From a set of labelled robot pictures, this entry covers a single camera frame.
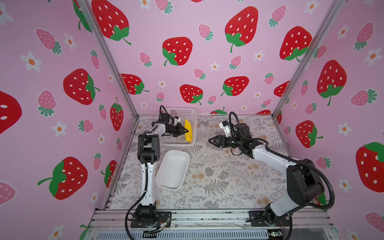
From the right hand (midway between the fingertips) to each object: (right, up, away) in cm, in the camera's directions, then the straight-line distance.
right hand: (210, 140), depth 83 cm
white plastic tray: (-23, -21, +8) cm, 32 cm away
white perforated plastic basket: (-18, +19, +32) cm, 41 cm away
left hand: (-14, +5, +23) cm, 27 cm away
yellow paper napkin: (-13, +2, +21) cm, 25 cm away
